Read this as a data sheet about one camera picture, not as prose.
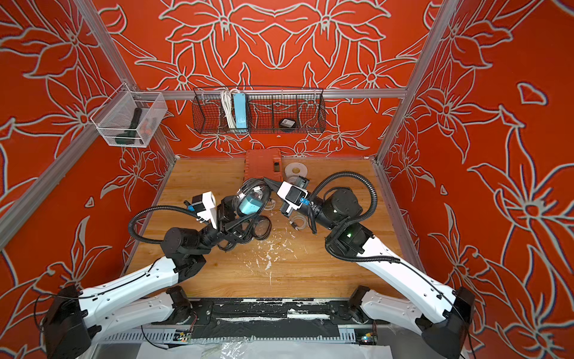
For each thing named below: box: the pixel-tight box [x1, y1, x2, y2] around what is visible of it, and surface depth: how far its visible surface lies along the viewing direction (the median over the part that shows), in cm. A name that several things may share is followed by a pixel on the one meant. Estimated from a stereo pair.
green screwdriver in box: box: [115, 107, 143, 146], surface depth 83 cm
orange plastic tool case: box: [243, 148, 284, 183], surface depth 114 cm
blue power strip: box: [233, 92, 248, 129], surface depth 92 cm
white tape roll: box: [284, 162, 308, 184], surface depth 116 cm
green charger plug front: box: [238, 195, 264, 215], surface depth 53 cm
